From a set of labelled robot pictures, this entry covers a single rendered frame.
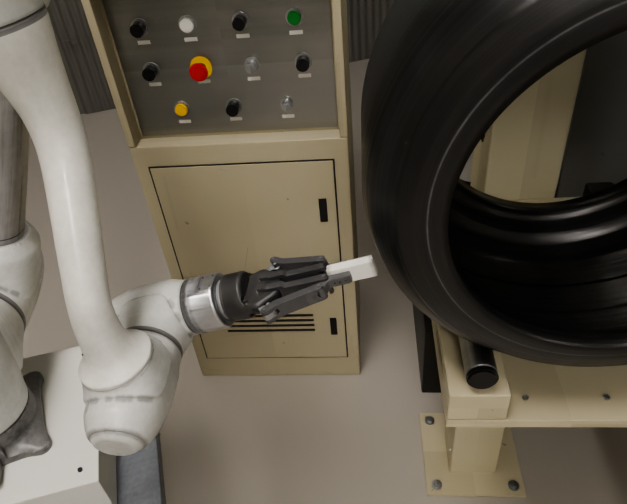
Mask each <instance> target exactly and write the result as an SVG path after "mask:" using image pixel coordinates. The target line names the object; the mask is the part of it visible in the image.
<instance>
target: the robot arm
mask: <svg viewBox="0 0 627 504"><path fill-rule="evenodd" d="M50 1H51V0H0V478H1V472H2V466H5V465H7V464H10V463H13V462H15V461H18V460H21V459H24V458H27V457H32V456H40V455H43V454H45V453H47V452H48V451H49V450H50V449H51V447H52V441H51V439H50V437H49V435H48V434H47V431H46V424H45V416H44V407H43V399H42V386H43V383H44V378H43V376H42V374H41V373H40V372H38V371H33V372H30V373H28V374H26V375H24V376H22V373H21V369H22V367H23V341H24V332H25V329H26V327H27V325H28V323H29V321H30V319H31V316H32V314H33V311H34V309H35V306H36V303H37V300H38V297H39V293H40V290H41V285H42V281H43V275H44V257H43V253H42V250H41V241H40V235H39V233H38V231H37V230H36V229H35V227H34V226H33V225H32V224H30V223H29V222H28V221H27V220H26V219H25V212H26V195H27V178H28V160H29V143H30V136H31V138H32V141H33V143H34V146H35V149H36V152H37V155H38V159H39V162H40V167H41V171H42V176H43V181H44V186H45V192H46V197H47V203H48V209H49V215H50V220H51V226H52V232H53V237H54V243H55V249H56V254H57V260H58V266H59V271H60V277H61V282H62V288H63V293H64V298H65V303H66V308H67V312H68V316H69V319H70V323H71V326H72V329H73V332H74V335H75V337H76V339H77V342H78V344H79V347H80V349H81V351H82V354H83V357H82V359H81V361H80V364H79V368H78V375H79V378H80V380H81V383H82V388H83V401H84V403H85V404H86V406H85V410H84V415H83V421H84V429H85V434H86V437H87V439H88V441H89V442H90V443H92V445H93V447H94V448H96V449H97V450H99V451H101V452H103V453H106V454H110V455H116V456H126V455H132V454H135V453H136V452H138V451H140V450H141V449H144V448H146V447H147V446H148V445H149V444H150V443H151V442H152V441H153V439H154V438H155V437H156V436H157V434H158V432H159V431H160V429H161V427H162V426H163V424H164V422H165V420H166V417H167V415H168V412H169V410H170V407H171V404H172V401H173V398H174V395H175V391H176V387H177V383H178V379H179V372H180V364H181V359H182V356H183V354H184V352H185V351H186V349H187V347H188V346H189V344H190V343H191V342H192V341H193V338H194V336H195V335H198V334H204V333H208V332H211V331H215V330H220V329H225V328H229V327H231V326H232V325H233V324H234V322H236V321H241V320H246V319H250V318H253V317H255V316H256V314H262V316H263V317H264V319H265V321H266V323H267V324H271V323H273V322H274V321H276V320H277V319H279V318H280V317H282V316H285V315H287V314H290V313H292V312H295V311H297V310H300V309H303V308H305V307H308V306H310V305H313V304H315V303H318V302H320V301H323V300H325V299H327V298H328V294H327V293H328V291H329V292H330V294H332V293H333V292H334V288H333V287H336V286H340V285H345V284H349V283H351V282H352V281H356V280H361V279H365V278H370V277H374V276H377V275H378V273H377V267H376V264H375V262H374V259H373V256H371V255H370V256H366V257H361V258H357V259H353V260H344V261H339V262H335V263H328V262H327V259H325V256H323V255H321V256H307V257H294V258H279V257H275V256H274V257H271V258H270V262H271V265H270V266H269V267H268V268H267V269H262V270H259V271H258V272H256V273H253V274H251V273H248V272H246V271H238V272H234V273H230V274H226V275H224V274H222V273H220V272H215V273H211V274H207V275H203V276H198V277H192V278H189V279H185V280H178V279H169V280H162V281H157V282H152V283H149V284H145V285H142V286H139V287H136V288H133V289H131V290H128V291H126V292H124V293H122V294H120V295H119V296H117V297H115V298H114V299H113V300H111V295H110V290H109V284H108V277H107V270H106V262H105V254H104V246H103V238H102V230H101V222H100V214H99V207H98V199H97V191H96V183H95V175H94V169H93V163H92V158H91V152H90V148H89V143H88V139H87V135H86V131H85V128H84V124H83V121H82V118H81V115H80V111H79V108H78V105H77V102H76V99H75V97H74V94H73V91H72V88H71V85H70V82H69V79H68V76H67V73H66V70H65V67H64V64H63V61H62V58H61V55H60V51H59V48H58V45H57V41H56V38H55V34H54V31H53V27H52V24H51V20H50V16H49V13H48V11H47V7H48V6H49V4H50ZM317 293H318V294H317Z"/></svg>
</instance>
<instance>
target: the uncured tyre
mask: <svg viewBox="0 0 627 504"><path fill-rule="evenodd" d="M624 31H627V0H395V1H394V3H393V5H392V6H391V8H390V10H389V12H388V14H387V16H386V18H385V20H384V22H383V24H382V26H381V28H380V31H379V33H378V35H377V38H376V40H375V43H374V46H373V49H372V52H371V55H370V58H369V62H368V65H367V70H366V74H365V79H364V85H363V92H362V102H361V163H362V196H363V204H364V210H365V215H366V219H367V223H368V227H369V230H370V233H371V236H372V238H373V241H374V243H375V246H376V248H377V250H378V252H379V254H380V256H381V258H382V260H383V262H384V263H385V265H386V267H387V269H388V271H389V273H390V275H391V276H392V278H393V279H394V281H395V282H396V284H397V285H398V286H399V288H400V289H401V290H402V292H403V293H404V294H405V295H406V296H407V298H408V299H409V300H410V301H411V302H412V303H413V304H414V305H415V306H416V307H417V308H418V309H419V310H421V311H422V312H423V313H424V314H425V315H427V316H428V317H429V318H430V319H432V320H433V321H434V322H436V323H437V324H439V325H440V326H442V327H443V328H445V329H447V330H448V331H450V332H452V333H454V334H456V335H457V336H459V337H461V338H464V339H466V340H468V341H470V342H473V343H475V344H478V345H480V346H483V347H486V348H489V349H492V350H495V351H498V352H501V353H504V354H508V355H511V356H514V357H518V358H521V359H525V360H530V361H534V362H540V363H546V364H553V365H562V366H576V367H605V366H620V365H627V178H626V179H624V180H623V181H621V182H619V183H617V184H615V185H613V186H610V187H608V188H606V189H603V190H601V191H598V192H595V193H592V194H589V195H586V196H583V197H579V198H575V199H570V200H565V201H558V202H549V203H524V202H515V201H509V200H505V199H501V198H497V197H494V196H491V195H488V194H486V193H483V192H481V191H479V190H477V189H475V188H473V187H472V186H470V185H468V184H467V183H465V182H464V181H462V180H461V179H460V175H461V173H462V171H463V169H464V166H465V164H466V163H467V161H468V159H469V157H470V155H471V154H472V152H473V150H474V149H475V147H476V146H477V144H478V142H479V141H480V140H481V138H482V137H483V135H484V134H485V133H486V131H487V130H488V129H489V128H490V126H491V125H492V124H493V123H494V122H495V120H496V119H497V118H498V117H499V116H500V115H501V114H502V113H503V111H504V110H505V109H506V108H507V107H508V106H509V105H510V104H511V103H512V102H513V101H514V100H515V99H516V98H518V97H519V96H520V95H521V94H522V93H523V92H524V91H525V90H527V89H528V88H529V87H530V86H531V85H533V84H534V83H535V82H536V81H538V80H539V79H540V78H542V77H543V76H544V75H546V74H547V73H548V72H550V71H551V70H553V69H554V68H556V67H557V66H559V65H560V64H562V63H563V62H565V61H566V60H568V59H570V58H571V57H573V56H575V55H576V54H578V53H580V52H582V51H583V50H585V49H587V48H589V47H591V46H593V45H595V44H597V43H599V42H601V41H603V40H605V39H607V38H610V37H612V36H614V35H617V34H619V33H621V32H624Z"/></svg>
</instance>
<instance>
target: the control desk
mask: <svg viewBox="0 0 627 504"><path fill-rule="evenodd" d="M81 2H82V5H83V8H84V11H85V14H86V17H87V20H88V24H89V27H90V30H91V33H92V36H93V39H94V42H95V45H96V48H97V51H98V54H99V57H100V61H101V64H102V67H103V70H104V73H105V76H106V79H107V82H108V85H109V88H110V91H111V95H112V98H113V101H114V104H115V107H116V110H117V113H118V116H119V119H120V122H121V125H122V129H123V132H124V135H125V138H126V141H127V144H128V147H130V152H131V155H132V158H133V161H134V164H135V167H136V170H137V173H138V177H139V180H140V183H141V186H142V189H143V192H144V195H145V198H146V201H147V204H148V207H149V211H150V214H151V217H152V220H153V223H154V226H155V229H156V232H157V235H158V238H159V242H160V245H161V248H162V251H163V254H164V257H165V260H166V263H167V266H168V269H169V272H170V276H171V279H178V280H185V279H189V278H192V277H198V276H203V275H207V274H211V273H215V272H220V273H222V274H224V275H226V274H230V273H234V272H238V271H246V272H248V273H251V274H253V273H256V272H258V271H259V270H262V269H267V268H268V267H269V266H270V265H271V262H270V258H271V257H274V256H275V257H279V258H294V257H307V256H321V255H323V256H325V259H327V262H328V263H335V262H339V261H344V260H353V259H357V258H358V241H357V220H356V198H355V176H354V154H353V133H352V111H351V89H350V67H349V45H348V24H347V2H346V0H81ZM333 288H334V292H333V293H332V294H330V292H329V291H328V293H327V294H328V298H327V299H325V300H323V301H320V302H318V303H315V304H313V305H310V306H308V307H305V308H303V309H300V310H297V311H295V312H292V313H290V314H287V315H285V316H282V317H280V318H279V319H277V320H276V321H274V322H273V323H271V324H267V323H266V321H265V319H264V317H263V316H262V314H256V316H255V317H253V318H250V319H246V320H241V321H236V322H234V324H233V325H232V326H231V327H229V328H225V329H220V330H215V331H211V332H208V333H204V334H198V335H195V336H194V338H193V341H192V344H193V347H194V350H195V353H196V356H197V359H198V362H199V365H200V368H201V371H202V375H353V374H360V285H359V280H356V281H352V282H351V283H349V284H345V285H340V286H336V287H333Z"/></svg>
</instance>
